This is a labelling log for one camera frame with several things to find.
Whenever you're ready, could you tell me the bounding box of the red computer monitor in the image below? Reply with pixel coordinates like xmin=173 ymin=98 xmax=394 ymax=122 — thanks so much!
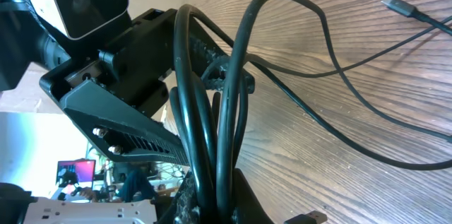
xmin=56 ymin=159 xmax=96 ymax=187

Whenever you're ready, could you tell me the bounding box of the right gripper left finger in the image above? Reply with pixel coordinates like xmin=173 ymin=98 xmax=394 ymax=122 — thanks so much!
xmin=155 ymin=172 xmax=212 ymax=224

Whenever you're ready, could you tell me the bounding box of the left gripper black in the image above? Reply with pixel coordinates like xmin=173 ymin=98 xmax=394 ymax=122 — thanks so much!
xmin=40 ymin=9 xmax=255 ymax=165

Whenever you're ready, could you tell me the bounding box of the black usb cable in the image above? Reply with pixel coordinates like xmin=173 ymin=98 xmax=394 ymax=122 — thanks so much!
xmin=169 ymin=0 xmax=452 ymax=224

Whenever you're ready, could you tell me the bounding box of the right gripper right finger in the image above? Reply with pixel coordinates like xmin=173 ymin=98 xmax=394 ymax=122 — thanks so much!
xmin=232 ymin=168 xmax=273 ymax=224

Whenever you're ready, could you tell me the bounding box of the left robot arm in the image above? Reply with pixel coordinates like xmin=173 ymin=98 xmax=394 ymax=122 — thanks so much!
xmin=1 ymin=0 xmax=265 ymax=223

